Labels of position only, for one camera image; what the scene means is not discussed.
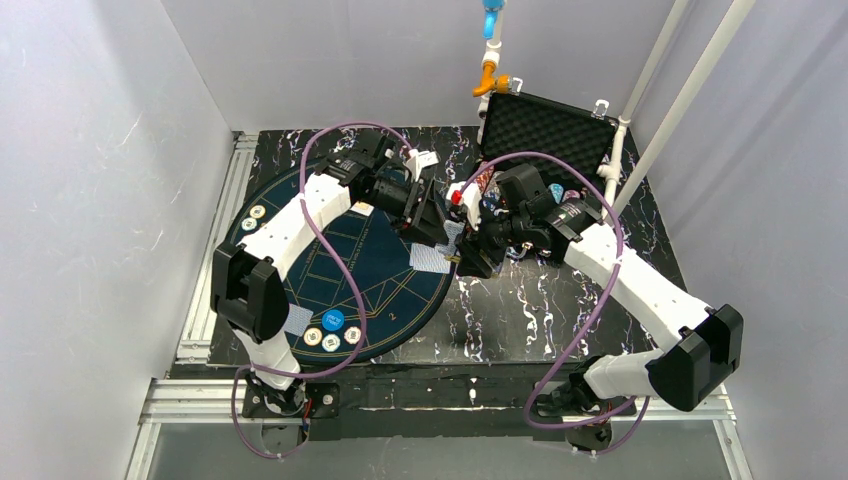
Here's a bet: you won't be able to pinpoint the red white poker chip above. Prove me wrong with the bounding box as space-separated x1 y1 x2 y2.
343 326 362 345

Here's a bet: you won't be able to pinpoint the light blue poker chip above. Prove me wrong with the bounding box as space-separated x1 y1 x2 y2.
321 333 342 353

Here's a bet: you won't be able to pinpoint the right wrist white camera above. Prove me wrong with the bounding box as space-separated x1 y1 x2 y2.
446 182 481 231

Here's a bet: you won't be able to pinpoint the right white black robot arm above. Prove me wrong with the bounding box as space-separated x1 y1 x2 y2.
448 164 744 413

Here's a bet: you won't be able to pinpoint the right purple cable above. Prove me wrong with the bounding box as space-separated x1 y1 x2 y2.
457 151 651 458

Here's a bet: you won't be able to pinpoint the black poker chip case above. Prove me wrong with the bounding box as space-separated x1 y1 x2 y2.
463 93 616 214

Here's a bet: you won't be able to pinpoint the round dark blue poker mat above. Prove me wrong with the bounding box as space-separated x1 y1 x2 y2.
221 156 458 366

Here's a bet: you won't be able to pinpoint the dealt cards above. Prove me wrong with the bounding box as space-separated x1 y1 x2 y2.
409 243 453 275
283 304 314 337

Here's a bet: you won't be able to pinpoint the red white chip row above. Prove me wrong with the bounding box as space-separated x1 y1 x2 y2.
474 167 495 195

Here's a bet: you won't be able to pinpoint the aluminium rail left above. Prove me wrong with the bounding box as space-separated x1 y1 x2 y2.
174 132 259 364

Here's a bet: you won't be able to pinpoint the blue patterned playing cards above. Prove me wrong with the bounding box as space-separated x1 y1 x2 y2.
435 220 465 257

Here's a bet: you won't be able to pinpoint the white pvc pipe frame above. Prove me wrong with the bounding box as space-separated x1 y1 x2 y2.
606 1 755 214

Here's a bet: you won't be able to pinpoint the aluminium rail front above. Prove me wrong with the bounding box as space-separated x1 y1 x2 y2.
125 378 753 479

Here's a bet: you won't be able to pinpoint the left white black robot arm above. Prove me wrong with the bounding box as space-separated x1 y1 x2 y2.
210 129 453 393

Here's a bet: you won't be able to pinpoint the playing card deck box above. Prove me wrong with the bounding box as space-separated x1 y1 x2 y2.
465 250 502 278

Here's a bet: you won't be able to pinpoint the light blue chip row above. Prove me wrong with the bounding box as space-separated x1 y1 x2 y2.
548 183 565 204

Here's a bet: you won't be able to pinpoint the blue small blind button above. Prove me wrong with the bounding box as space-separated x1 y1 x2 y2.
321 309 346 332

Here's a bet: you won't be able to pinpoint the aluminium rail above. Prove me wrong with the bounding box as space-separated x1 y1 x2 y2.
125 378 753 479
174 132 259 364

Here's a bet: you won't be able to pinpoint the orange pipe clamp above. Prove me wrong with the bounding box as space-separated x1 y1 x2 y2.
472 60 513 97

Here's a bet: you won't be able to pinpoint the purple cable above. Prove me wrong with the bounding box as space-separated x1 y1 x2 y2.
230 121 415 461
457 151 651 458

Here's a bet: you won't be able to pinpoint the face up card top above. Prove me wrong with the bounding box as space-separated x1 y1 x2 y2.
350 202 374 217

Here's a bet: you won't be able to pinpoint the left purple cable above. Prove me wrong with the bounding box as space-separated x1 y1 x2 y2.
230 121 415 461

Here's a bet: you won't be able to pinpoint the orange chip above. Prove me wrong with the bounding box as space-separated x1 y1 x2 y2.
302 327 323 347

